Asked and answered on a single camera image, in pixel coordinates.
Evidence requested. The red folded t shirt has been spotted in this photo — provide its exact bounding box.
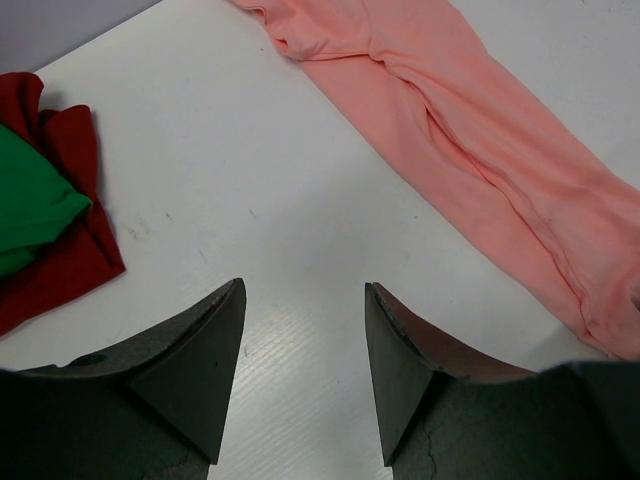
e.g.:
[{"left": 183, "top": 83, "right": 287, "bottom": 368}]
[{"left": 1, "top": 72, "right": 125, "bottom": 333}]

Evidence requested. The green folded t shirt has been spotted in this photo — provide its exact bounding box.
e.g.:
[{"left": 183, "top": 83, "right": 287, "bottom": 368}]
[{"left": 1, "top": 126, "right": 92, "bottom": 278}]

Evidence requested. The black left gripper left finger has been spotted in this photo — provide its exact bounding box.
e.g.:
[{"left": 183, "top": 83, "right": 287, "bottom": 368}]
[{"left": 67, "top": 278, "right": 246, "bottom": 465}]

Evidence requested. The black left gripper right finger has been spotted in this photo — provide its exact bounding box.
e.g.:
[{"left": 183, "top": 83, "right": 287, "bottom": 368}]
[{"left": 365, "top": 283, "right": 545, "bottom": 465}]

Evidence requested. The pink t shirt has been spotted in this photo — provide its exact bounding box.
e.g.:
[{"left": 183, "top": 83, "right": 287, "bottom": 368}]
[{"left": 239, "top": 1, "right": 639, "bottom": 360}]

